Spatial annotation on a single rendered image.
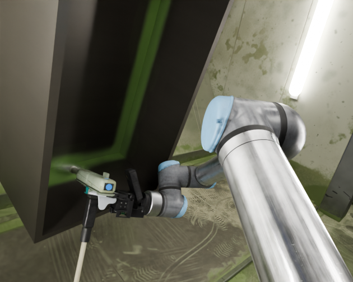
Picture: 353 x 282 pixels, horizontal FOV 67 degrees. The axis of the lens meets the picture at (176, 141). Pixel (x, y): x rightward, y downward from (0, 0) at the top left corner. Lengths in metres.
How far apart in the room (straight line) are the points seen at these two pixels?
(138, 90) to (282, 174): 1.03
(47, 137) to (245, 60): 2.36
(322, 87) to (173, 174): 1.76
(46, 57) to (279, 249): 0.62
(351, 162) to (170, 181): 1.77
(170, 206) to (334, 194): 1.85
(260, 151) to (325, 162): 2.13
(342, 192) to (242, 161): 2.18
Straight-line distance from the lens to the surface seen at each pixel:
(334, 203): 2.65
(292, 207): 0.40
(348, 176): 2.55
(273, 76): 2.70
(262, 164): 0.44
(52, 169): 1.31
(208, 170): 0.94
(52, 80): 0.71
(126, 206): 0.94
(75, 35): 1.10
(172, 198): 1.01
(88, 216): 0.91
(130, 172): 0.92
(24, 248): 1.69
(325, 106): 2.52
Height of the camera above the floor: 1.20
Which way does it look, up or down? 22 degrees down
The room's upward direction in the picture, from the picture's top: 11 degrees clockwise
